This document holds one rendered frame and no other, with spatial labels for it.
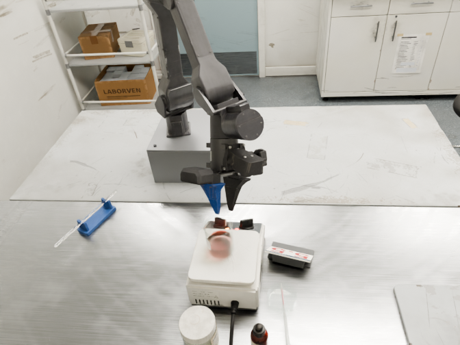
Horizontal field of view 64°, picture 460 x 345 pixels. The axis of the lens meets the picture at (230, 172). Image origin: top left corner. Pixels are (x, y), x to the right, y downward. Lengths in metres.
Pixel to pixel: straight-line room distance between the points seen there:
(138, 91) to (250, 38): 1.23
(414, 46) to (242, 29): 1.43
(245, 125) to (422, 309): 0.45
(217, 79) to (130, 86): 2.19
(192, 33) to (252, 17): 2.79
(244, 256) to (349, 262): 0.23
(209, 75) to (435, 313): 0.59
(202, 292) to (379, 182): 0.54
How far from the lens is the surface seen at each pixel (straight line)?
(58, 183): 1.13
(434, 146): 1.18
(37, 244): 0.97
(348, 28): 3.00
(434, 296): 0.79
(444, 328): 0.76
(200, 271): 0.68
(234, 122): 0.65
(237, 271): 0.67
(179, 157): 0.94
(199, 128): 1.00
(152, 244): 0.86
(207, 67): 0.72
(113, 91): 2.94
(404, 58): 3.18
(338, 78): 3.13
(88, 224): 0.94
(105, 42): 2.84
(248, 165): 0.68
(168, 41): 0.86
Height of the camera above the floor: 1.53
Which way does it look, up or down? 39 degrees down
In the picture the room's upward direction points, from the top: 5 degrees counter-clockwise
